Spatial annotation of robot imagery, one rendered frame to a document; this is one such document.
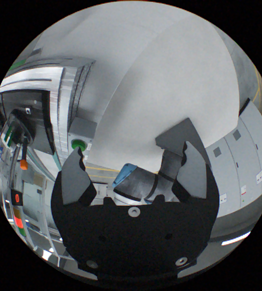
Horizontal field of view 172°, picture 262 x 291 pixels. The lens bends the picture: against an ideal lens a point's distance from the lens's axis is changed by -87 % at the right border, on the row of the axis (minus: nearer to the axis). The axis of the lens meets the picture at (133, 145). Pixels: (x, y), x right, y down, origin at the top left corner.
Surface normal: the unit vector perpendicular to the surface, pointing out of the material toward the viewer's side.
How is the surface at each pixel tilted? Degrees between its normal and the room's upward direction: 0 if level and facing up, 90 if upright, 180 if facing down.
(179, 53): 0
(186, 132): 90
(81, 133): 90
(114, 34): 0
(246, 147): 90
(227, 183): 90
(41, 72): 0
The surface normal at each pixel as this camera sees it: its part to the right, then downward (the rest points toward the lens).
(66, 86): 0.07, 0.84
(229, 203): -0.93, -0.14
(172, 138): -0.74, -0.32
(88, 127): 0.52, -0.50
